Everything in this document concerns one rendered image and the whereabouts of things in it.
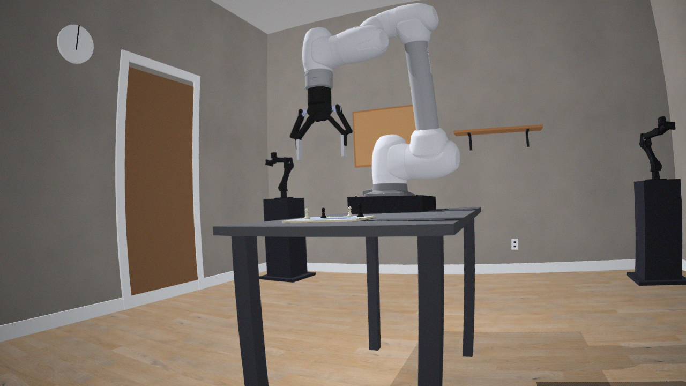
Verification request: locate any blue and cream chessboard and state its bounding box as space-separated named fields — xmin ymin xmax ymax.
xmin=282 ymin=216 xmax=375 ymax=223

